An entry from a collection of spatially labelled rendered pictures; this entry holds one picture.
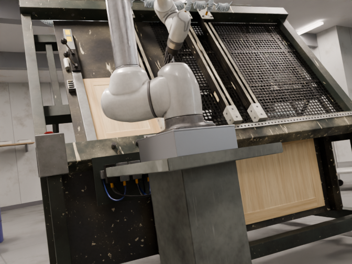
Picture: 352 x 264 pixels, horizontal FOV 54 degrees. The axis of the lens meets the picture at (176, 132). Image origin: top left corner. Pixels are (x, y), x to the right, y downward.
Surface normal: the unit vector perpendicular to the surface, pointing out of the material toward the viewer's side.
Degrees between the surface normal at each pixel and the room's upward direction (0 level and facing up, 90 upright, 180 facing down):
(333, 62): 90
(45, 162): 90
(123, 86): 89
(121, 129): 59
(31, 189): 90
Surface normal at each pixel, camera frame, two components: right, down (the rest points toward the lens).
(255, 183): 0.37, -0.12
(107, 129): 0.23, -0.62
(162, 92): -0.26, -0.09
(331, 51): -0.83, 0.08
